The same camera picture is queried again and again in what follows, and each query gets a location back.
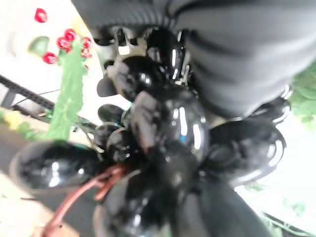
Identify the green leafy vegetable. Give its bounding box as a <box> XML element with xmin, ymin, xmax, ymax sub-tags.
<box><xmin>289</xmin><ymin>63</ymin><xmax>316</xmax><ymax>130</ymax></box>

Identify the green artificial leaf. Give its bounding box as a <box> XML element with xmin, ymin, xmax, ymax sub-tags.
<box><xmin>45</xmin><ymin>40</ymin><xmax>86</xmax><ymax>142</ymax></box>

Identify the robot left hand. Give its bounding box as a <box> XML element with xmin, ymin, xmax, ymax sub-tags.
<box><xmin>71</xmin><ymin>0</ymin><xmax>316</xmax><ymax>154</ymax></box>

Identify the white floral print tablecloth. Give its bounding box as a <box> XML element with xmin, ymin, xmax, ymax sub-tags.
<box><xmin>0</xmin><ymin>0</ymin><xmax>107</xmax><ymax>129</ymax></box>

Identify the black grape bunch brown stem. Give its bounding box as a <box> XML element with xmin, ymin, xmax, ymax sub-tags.
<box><xmin>9</xmin><ymin>26</ymin><xmax>292</xmax><ymax>237</ymax></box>

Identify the black ribbed bar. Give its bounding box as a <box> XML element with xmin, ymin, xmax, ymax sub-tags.
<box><xmin>0</xmin><ymin>74</ymin><xmax>55</xmax><ymax>122</ymax></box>

